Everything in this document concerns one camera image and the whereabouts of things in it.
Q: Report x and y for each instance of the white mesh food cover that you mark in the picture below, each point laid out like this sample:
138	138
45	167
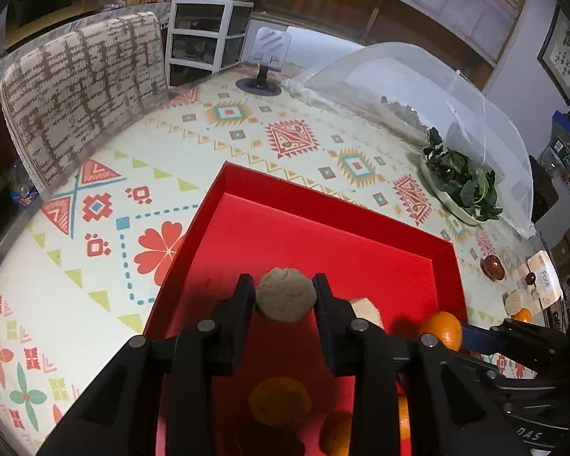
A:
408	80

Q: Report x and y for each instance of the tissue paper pack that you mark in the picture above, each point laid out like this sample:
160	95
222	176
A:
545	278

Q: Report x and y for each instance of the clear phone stand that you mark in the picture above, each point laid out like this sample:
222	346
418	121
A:
268	52

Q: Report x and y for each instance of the patterned fabric chair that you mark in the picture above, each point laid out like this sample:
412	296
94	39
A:
80	95

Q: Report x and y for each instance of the framed picture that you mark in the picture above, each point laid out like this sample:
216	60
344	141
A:
563	52

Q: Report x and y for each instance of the orange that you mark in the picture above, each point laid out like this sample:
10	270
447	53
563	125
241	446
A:
337	434
280	401
523	316
403	418
439	327

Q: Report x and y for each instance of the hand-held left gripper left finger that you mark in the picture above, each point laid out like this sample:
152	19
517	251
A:
242	299

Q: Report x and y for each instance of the large dark plum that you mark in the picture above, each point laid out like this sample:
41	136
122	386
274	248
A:
493	267

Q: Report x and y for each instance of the dark leafy greens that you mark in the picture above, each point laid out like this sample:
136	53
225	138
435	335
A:
460	175

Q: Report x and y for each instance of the patterned tablecloth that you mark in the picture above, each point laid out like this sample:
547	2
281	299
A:
194	142

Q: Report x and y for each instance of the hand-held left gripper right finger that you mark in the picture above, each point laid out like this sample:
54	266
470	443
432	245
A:
325	304

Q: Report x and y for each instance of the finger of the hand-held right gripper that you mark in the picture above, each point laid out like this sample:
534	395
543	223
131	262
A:
477	337
479	368

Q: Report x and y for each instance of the pale green plate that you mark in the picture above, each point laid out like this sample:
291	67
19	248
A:
451	204

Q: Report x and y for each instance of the red cardboard box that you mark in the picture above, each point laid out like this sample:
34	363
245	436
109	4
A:
313	228

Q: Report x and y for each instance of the small dark fruit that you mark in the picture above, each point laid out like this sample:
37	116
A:
530	278

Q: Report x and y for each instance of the white plastic drawer unit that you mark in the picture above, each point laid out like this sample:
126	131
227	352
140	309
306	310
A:
209	40

